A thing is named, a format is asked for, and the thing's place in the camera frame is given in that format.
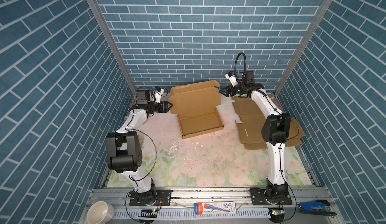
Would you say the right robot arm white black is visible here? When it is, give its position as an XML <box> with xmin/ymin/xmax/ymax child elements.
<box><xmin>219</xmin><ymin>71</ymin><xmax>292</xmax><ymax>206</ymax></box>

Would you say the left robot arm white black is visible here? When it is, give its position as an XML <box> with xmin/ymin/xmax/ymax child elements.
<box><xmin>105</xmin><ymin>86</ymin><xmax>172</xmax><ymax>206</ymax></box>

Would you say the flat brown cardboard box stack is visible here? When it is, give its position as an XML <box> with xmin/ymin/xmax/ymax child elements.
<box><xmin>232</xmin><ymin>96</ymin><xmax>305</xmax><ymax>150</ymax></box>

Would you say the left controller board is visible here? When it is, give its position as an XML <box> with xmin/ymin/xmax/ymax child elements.
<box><xmin>138</xmin><ymin>209</ymin><xmax>158</xmax><ymax>223</ymax></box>

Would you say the controller board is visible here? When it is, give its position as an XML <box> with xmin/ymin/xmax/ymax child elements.
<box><xmin>268</xmin><ymin>208</ymin><xmax>285</xmax><ymax>224</ymax></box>
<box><xmin>138</xmin><ymin>209</ymin><xmax>158</xmax><ymax>223</ymax></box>

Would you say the toothpaste package red blue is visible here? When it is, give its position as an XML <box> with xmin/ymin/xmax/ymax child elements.
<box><xmin>194</xmin><ymin>202</ymin><xmax>236</xmax><ymax>216</ymax></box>

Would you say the white bowl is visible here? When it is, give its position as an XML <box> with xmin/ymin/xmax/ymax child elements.
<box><xmin>86</xmin><ymin>201</ymin><xmax>115</xmax><ymax>224</ymax></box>

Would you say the right controller board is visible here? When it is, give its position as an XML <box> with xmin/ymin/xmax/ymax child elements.
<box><xmin>268</xmin><ymin>208</ymin><xmax>285</xmax><ymax>224</ymax></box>

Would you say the blue stapler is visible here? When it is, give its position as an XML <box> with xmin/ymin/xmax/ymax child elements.
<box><xmin>298</xmin><ymin>199</ymin><xmax>337</xmax><ymax>217</ymax></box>

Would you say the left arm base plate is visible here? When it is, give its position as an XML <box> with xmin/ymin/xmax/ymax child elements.
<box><xmin>128</xmin><ymin>189</ymin><xmax>172</xmax><ymax>207</ymax></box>

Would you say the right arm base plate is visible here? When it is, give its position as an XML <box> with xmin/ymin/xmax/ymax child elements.
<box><xmin>249</xmin><ymin>187</ymin><xmax>293</xmax><ymax>206</ymax></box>

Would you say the aluminium rail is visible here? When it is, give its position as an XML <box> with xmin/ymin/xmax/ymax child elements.
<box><xmin>80</xmin><ymin>186</ymin><xmax>344</xmax><ymax>224</ymax></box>

